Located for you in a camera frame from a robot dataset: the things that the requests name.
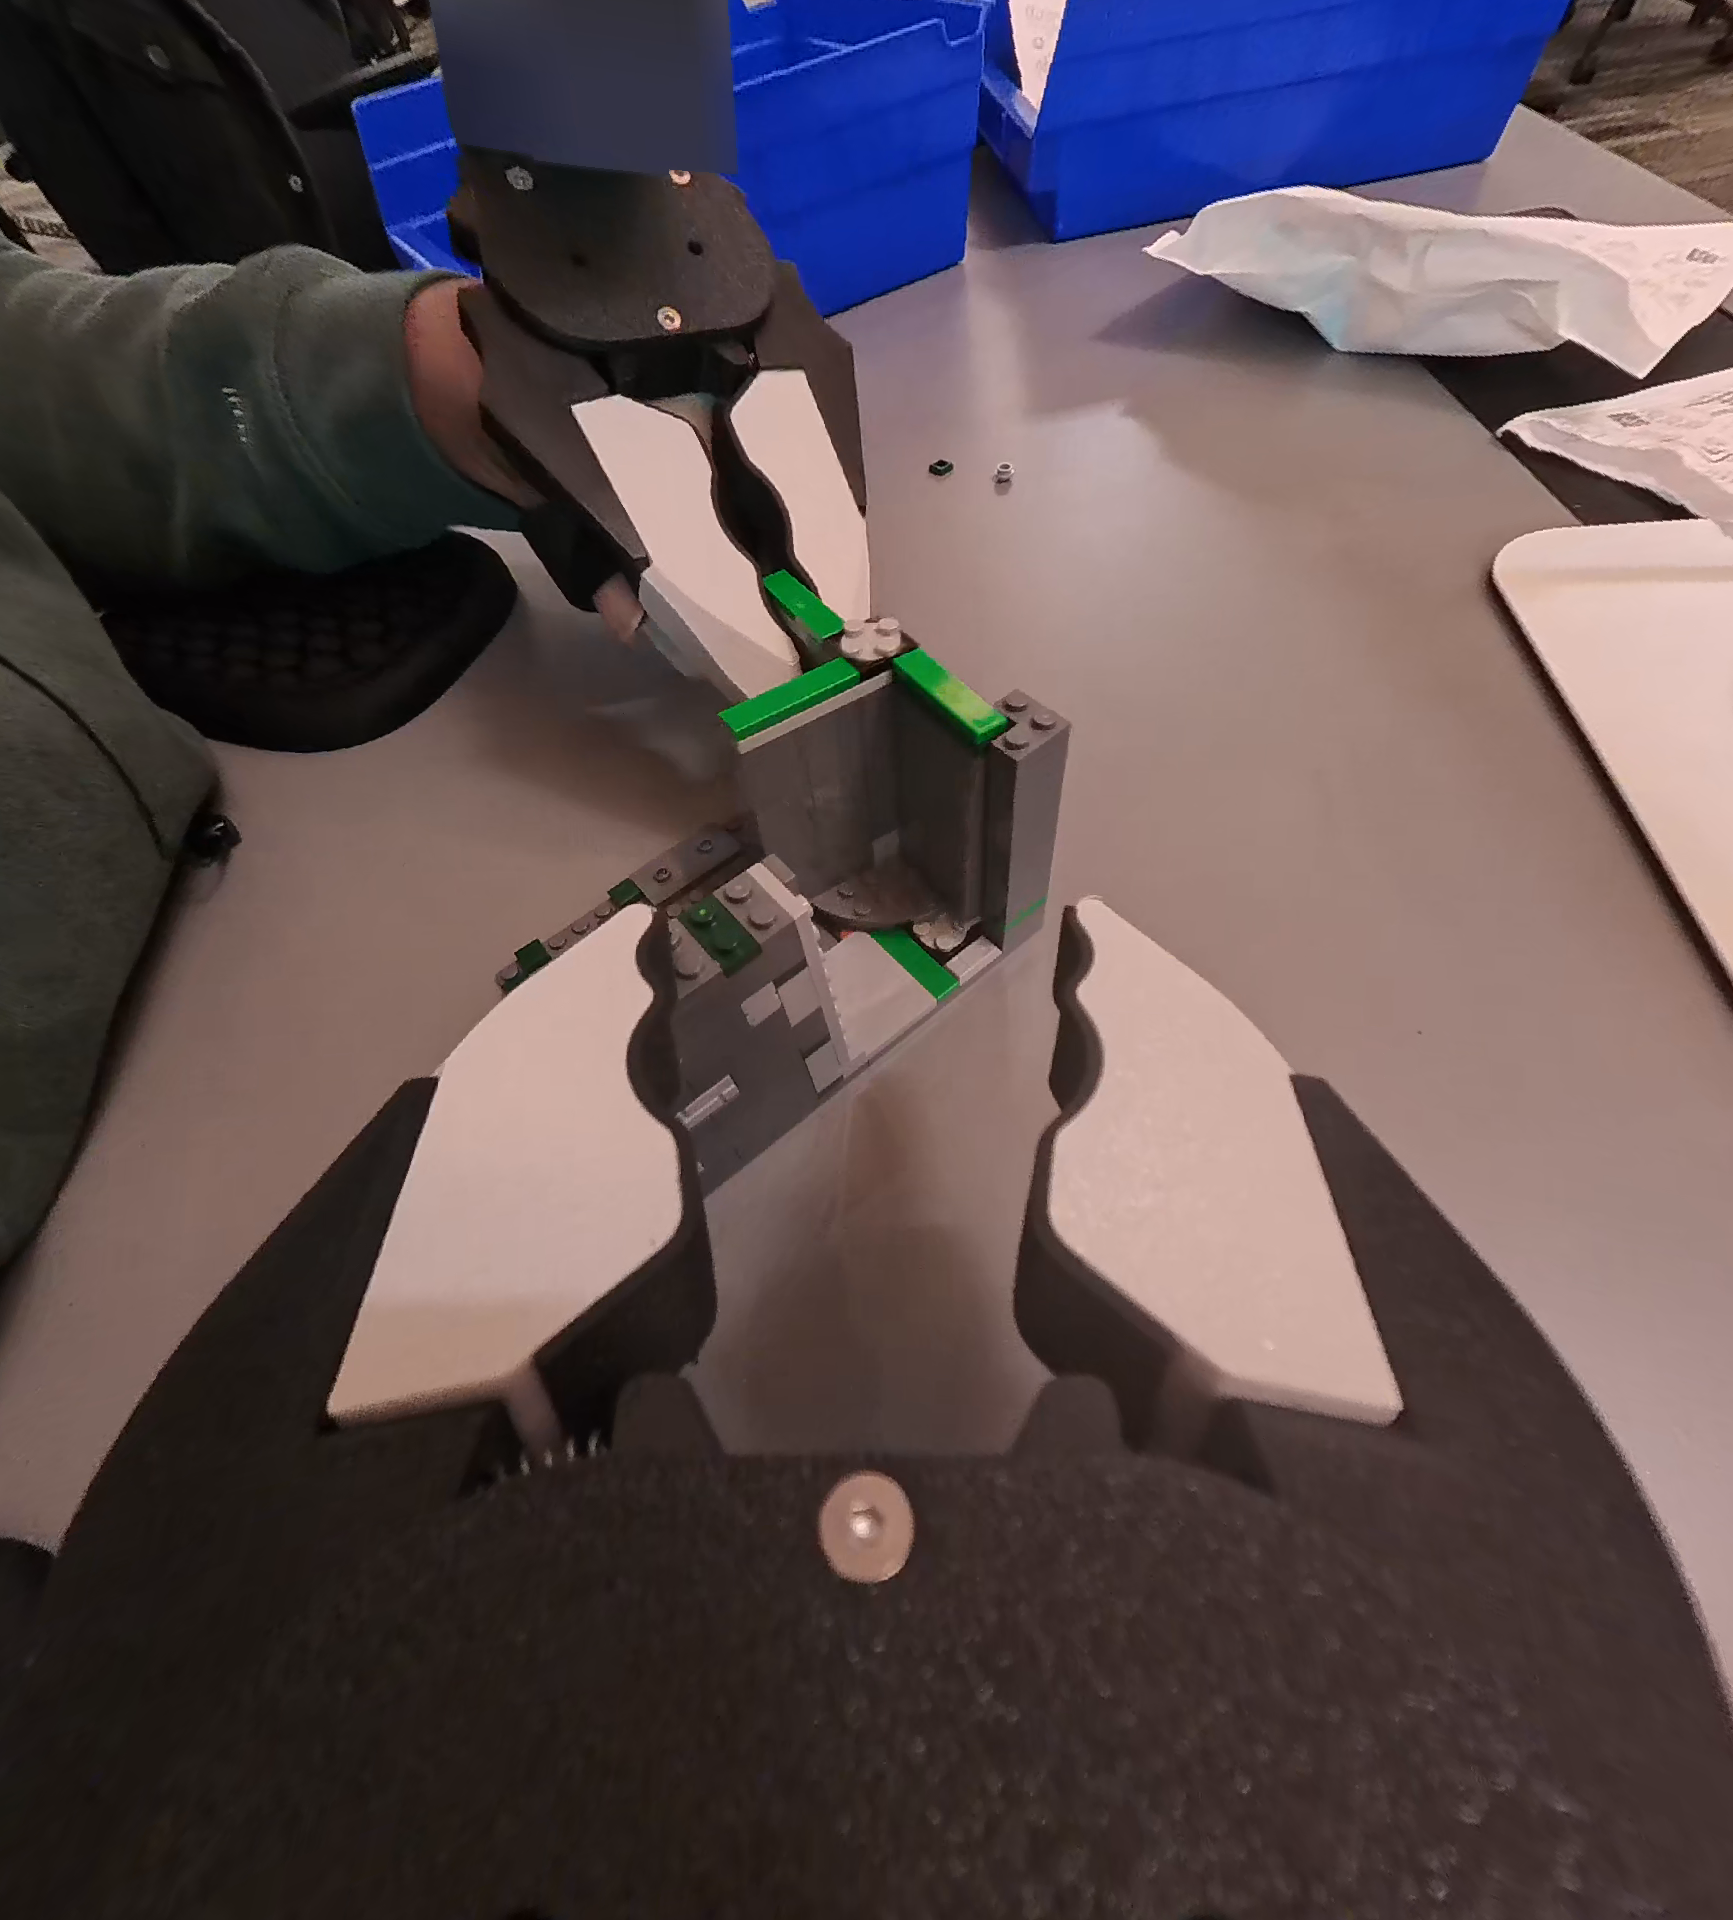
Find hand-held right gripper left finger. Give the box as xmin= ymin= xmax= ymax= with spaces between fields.
xmin=322 ymin=907 xmax=720 ymax=1429

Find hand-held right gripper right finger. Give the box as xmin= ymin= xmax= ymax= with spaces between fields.
xmin=1013 ymin=896 xmax=1408 ymax=1455

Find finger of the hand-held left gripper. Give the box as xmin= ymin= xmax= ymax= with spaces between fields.
xmin=727 ymin=361 xmax=875 ymax=633
xmin=571 ymin=392 xmax=813 ymax=710

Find grey brick baseplate rock wall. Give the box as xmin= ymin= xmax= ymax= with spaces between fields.
xmin=494 ymin=816 xmax=1011 ymax=1203

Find grey brick wall green tiles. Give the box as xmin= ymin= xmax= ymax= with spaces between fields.
xmin=716 ymin=570 xmax=1011 ymax=962

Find tall dark grey brick pillar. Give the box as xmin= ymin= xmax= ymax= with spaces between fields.
xmin=983 ymin=690 xmax=1073 ymax=955

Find person's left forearm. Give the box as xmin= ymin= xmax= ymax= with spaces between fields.
xmin=0 ymin=165 xmax=483 ymax=581

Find person's left hand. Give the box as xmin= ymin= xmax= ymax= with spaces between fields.
xmin=407 ymin=283 xmax=537 ymax=513

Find blue plastic bin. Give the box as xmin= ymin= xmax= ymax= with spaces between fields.
xmin=976 ymin=0 xmax=1576 ymax=247
xmin=351 ymin=0 xmax=991 ymax=321

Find black mesh chair seat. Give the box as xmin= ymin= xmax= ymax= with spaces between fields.
xmin=97 ymin=528 xmax=518 ymax=756

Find black jacket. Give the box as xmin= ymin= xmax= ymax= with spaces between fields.
xmin=0 ymin=0 xmax=406 ymax=283

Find white paper sheet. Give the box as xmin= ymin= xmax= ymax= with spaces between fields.
xmin=1008 ymin=0 xmax=1073 ymax=110

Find crumpled white paper bag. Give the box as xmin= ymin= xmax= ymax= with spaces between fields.
xmin=1142 ymin=185 xmax=1733 ymax=380

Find crumpled paper bag at left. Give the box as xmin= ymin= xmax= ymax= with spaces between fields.
xmin=1499 ymin=364 xmax=1733 ymax=538

